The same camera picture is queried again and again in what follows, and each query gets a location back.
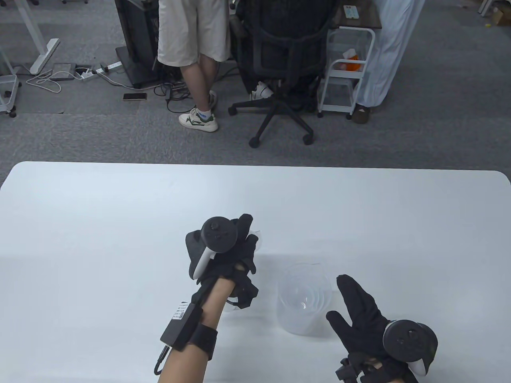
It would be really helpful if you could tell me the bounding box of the person's right hand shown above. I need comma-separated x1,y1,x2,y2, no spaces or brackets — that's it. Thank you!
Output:
326,274,390,356

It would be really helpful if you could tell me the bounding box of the person's left hand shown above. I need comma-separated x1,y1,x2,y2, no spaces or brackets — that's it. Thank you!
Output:
198,214,260,284

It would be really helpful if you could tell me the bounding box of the largest clear plastic beaker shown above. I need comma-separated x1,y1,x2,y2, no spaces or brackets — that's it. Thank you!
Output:
277,263,333,335

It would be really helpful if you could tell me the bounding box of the person's right forearm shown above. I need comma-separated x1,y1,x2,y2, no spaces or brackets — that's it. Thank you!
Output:
361,359,418,383

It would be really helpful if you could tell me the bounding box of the person's left forearm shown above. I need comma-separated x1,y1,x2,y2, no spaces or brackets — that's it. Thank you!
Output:
158,277,236,383

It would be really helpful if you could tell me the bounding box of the black and white controller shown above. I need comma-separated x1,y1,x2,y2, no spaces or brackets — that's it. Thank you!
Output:
186,216,239,280
382,320,438,377

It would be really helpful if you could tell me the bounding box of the black box with white label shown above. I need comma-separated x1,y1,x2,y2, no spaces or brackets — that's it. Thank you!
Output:
160,302,200,352

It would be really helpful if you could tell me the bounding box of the black office chair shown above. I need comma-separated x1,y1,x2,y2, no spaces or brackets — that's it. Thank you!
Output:
228,0,334,148

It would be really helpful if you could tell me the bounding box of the orange tissue pack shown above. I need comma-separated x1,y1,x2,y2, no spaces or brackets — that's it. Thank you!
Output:
343,49,366,72

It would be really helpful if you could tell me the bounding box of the black equipment stand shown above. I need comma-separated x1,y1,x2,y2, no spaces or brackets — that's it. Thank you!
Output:
115,0,164,89

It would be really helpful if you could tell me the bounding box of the grey floor plate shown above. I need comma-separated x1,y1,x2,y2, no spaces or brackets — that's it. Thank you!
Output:
52,63,76,81

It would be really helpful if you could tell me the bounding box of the white cart with brown top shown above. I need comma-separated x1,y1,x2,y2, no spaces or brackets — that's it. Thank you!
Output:
317,0,383,119

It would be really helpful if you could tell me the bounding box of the white rolling cart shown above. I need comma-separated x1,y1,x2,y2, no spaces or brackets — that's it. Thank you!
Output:
0,50,21,118

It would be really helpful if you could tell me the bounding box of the cardboard box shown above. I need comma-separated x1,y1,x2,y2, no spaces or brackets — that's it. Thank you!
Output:
490,6,511,27

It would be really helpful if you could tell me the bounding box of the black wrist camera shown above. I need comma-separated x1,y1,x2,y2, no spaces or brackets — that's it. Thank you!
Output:
335,355,372,383
228,271,259,310

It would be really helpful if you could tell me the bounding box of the black arm strap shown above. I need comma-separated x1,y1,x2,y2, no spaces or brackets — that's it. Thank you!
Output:
189,325,219,361

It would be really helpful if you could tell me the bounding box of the tangle of black cables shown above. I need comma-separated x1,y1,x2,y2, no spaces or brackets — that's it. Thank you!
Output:
154,78,198,114

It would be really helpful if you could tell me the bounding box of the white coiled cable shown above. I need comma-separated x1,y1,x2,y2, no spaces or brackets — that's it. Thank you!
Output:
26,69,62,94

